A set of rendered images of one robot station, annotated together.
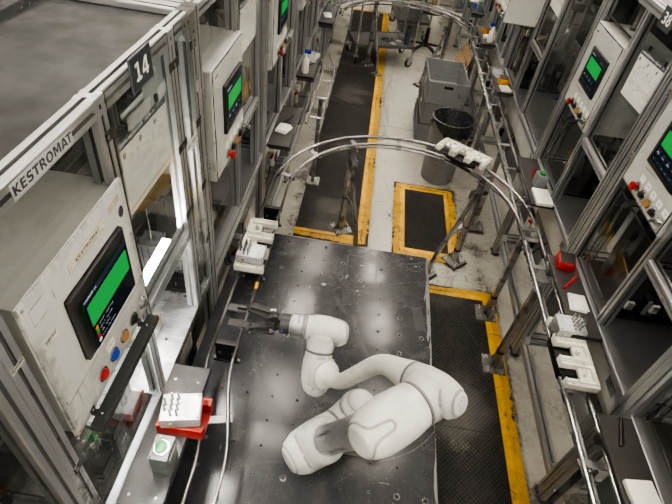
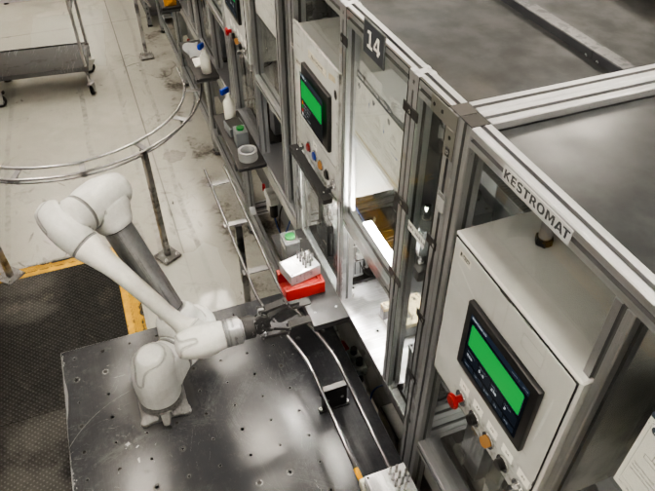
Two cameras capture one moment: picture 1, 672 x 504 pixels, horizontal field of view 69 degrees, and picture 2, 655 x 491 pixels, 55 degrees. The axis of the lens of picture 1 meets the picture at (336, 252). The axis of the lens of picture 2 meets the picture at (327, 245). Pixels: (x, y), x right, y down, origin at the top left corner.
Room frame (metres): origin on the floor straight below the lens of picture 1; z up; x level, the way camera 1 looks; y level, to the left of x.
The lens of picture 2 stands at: (2.44, -0.09, 2.68)
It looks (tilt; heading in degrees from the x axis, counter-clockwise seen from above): 42 degrees down; 159
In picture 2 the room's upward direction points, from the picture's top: straight up
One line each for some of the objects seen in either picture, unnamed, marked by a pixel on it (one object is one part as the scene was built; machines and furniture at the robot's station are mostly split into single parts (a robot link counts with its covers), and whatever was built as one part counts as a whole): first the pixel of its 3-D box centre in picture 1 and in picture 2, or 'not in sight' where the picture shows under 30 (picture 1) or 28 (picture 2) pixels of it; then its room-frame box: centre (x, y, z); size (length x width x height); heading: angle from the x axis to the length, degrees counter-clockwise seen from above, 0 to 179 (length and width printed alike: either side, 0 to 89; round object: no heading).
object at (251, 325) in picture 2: (278, 322); (255, 324); (1.12, 0.17, 1.12); 0.09 x 0.07 x 0.08; 90
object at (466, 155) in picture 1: (462, 156); not in sight; (3.00, -0.75, 0.84); 0.37 x 0.14 x 0.10; 58
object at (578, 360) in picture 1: (569, 355); not in sight; (1.41, -1.10, 0.84); 0.37 x 0.14 x 0.10; 0
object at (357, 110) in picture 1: (358, 84); not in sight; (5.79, 0.05, 0.01); 5.85 x 0.59 x 0.01; 0
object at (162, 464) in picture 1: (161, 455); (292, 247); (0.65, 0.44, 0.97); 0.08 x 0.08 x 0.12; 0
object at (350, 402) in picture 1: (356, 415); (156, 371); (0.96, -0.17, 0.85); 0.18 x 0.16 x 0.22; 132
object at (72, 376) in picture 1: (51, 299); (347, 104); (0.70, 0.64, 1.60); 0.42 x 0.29 x 0.46; 0
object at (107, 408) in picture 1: (125, 365); (310, 169); (0.70, 0.51, 1.37); 0.36 x 0.04 x 0.04; 0
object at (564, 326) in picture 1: (571, 324); not in sight; (1.53, -1.10, 0.92); 0.13 x 0.10 x 0.09; 90
